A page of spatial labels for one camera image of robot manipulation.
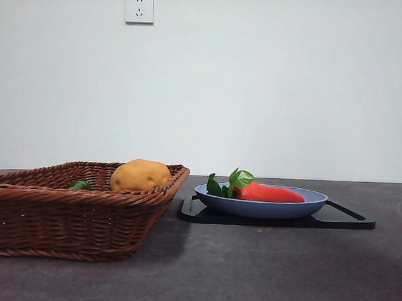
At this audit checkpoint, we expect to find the orange carrot with green leaves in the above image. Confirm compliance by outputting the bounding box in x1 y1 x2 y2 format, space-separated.
206 166 308 205

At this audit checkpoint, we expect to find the blue round plate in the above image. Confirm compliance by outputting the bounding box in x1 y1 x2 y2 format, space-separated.
193 181 329 222

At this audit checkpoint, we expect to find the yellow-brown potato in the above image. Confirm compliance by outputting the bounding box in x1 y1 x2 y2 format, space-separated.
109 157 173 193

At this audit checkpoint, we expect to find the green pepper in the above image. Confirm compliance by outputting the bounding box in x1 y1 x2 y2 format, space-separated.
67 180 93 191

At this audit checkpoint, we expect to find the brown wicker basket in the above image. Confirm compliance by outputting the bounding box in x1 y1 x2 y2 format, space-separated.
0 157 191 265

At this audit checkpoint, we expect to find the black flat tray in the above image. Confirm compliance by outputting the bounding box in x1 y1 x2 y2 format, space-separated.
178 193 378 230

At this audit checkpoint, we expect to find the white wall socket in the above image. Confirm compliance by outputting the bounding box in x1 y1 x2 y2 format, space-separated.
125 0 155 25

